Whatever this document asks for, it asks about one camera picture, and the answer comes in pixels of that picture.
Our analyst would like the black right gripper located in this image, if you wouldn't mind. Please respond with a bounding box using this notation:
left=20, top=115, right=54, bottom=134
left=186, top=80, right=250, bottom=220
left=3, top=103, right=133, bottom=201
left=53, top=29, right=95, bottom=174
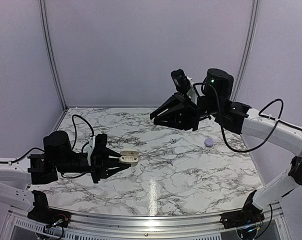
left=151, top=91, right=223, bottom=131

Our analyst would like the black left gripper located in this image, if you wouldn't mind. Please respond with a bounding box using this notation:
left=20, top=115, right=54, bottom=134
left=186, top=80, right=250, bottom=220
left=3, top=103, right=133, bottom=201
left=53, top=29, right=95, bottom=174
left=54, top=147, right=129, bottom=184

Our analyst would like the beige earbud charging case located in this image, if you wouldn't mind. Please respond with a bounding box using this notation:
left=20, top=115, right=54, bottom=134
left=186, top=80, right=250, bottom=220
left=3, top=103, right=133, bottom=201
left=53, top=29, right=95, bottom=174
left=119, top=148, right=139, bottom=167

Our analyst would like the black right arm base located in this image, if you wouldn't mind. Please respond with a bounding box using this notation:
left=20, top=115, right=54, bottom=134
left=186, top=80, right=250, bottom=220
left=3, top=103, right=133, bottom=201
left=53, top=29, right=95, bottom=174
left=220, top=190, right=265, bottom=229

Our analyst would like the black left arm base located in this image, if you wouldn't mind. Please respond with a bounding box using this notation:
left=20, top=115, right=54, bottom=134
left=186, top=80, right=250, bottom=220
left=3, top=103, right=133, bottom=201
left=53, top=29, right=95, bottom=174
left=27, top=190, right=71, bottom=228

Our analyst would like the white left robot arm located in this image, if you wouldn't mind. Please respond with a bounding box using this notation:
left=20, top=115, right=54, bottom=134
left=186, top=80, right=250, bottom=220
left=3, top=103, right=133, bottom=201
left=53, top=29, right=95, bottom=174
left=0, top=130, right=138, bottom=223

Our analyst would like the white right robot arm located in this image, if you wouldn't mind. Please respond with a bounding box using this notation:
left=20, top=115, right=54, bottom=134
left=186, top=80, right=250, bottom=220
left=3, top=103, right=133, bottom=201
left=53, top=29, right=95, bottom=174
left=150, top=68, right=302, bottom=224

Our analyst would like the lavender round charging case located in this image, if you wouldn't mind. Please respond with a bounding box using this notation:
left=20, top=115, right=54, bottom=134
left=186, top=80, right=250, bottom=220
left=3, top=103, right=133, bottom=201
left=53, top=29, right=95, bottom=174
left=204, top=138, right=214, bottom=147

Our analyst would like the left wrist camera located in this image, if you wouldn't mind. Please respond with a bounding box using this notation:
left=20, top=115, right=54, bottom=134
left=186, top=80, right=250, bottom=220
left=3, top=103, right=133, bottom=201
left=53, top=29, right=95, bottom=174
left=87, top=133, right=108, bottom=165

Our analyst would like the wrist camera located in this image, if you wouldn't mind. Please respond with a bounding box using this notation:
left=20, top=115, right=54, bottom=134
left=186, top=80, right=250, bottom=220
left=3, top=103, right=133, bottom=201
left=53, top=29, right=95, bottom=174
left=171, top=69, right=199, bottom=105
left=87, top=133, right=108, bottom=165

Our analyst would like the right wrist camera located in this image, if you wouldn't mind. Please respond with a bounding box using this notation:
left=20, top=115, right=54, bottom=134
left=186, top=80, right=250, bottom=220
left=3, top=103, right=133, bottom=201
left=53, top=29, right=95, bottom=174
left=171, top=69, right=199, bottom=105

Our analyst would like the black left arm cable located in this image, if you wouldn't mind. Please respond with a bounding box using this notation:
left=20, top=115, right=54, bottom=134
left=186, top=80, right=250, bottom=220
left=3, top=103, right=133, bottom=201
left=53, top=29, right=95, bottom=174
left=0, top=114, right=95, bottom=179

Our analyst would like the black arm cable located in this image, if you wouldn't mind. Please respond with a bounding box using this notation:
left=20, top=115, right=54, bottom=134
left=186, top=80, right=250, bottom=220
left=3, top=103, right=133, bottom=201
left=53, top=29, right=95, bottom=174
left=0, top=114, right=95, bottom=179
left=193, top=82, right=302, bottom=153

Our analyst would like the aluminium front frame rail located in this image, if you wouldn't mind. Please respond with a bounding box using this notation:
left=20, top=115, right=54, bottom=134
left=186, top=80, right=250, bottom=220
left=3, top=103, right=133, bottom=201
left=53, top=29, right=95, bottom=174
left=5, top=204, right=284, bottom=240

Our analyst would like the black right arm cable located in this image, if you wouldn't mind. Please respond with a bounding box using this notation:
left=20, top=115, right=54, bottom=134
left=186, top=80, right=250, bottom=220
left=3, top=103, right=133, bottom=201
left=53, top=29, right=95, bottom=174
left=193, top=82, right=302, bottom=153

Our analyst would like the right aluminium corner post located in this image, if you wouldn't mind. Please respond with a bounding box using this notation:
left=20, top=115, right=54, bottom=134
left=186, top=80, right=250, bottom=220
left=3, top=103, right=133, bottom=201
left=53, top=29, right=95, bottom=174
left=230, top=0, right=261, bottom=102

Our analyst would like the aluminium corner post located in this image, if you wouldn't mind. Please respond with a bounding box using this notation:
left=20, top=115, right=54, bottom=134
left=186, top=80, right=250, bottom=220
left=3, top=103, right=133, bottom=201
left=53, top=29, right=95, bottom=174
left=39, top=0, right=68, bottom=111
left=230, top=0, right=261, bottom=102

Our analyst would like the left aluminium corner post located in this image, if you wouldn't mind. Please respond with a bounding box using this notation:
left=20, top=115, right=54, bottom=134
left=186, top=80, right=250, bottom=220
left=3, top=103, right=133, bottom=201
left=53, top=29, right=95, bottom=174
left=39, top=0, right=68, bottom=111

